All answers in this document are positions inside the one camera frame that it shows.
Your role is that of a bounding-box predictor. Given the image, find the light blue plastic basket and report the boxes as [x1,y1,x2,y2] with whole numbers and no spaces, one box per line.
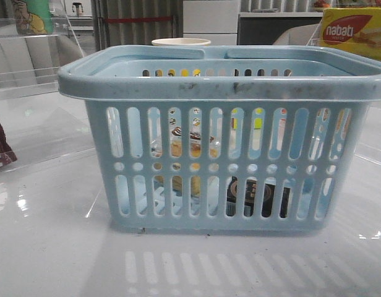
[58,45,381,233]

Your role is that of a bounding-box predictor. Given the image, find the white paper cup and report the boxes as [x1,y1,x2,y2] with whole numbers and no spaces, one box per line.
[152,37,211,46]

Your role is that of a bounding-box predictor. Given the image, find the clear acrylic display shelf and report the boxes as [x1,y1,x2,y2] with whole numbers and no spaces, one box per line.
[0,15,95,172]

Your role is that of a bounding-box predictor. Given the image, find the yellow nabati wafer box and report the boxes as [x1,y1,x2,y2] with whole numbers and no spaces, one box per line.
[319,7,381,61]

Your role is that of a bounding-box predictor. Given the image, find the white cabinet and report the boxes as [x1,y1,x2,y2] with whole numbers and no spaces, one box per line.
[182,1,241,45]

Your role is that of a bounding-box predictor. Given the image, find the black tissue pack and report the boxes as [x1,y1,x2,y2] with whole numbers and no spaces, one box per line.
[226,176,291,218]

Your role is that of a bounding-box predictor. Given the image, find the bread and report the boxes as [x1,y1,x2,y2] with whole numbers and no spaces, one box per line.
[151,124,220,198]

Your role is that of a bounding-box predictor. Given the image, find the green cartoon drink carton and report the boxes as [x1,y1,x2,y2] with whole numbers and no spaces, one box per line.
[11,0,53,35]

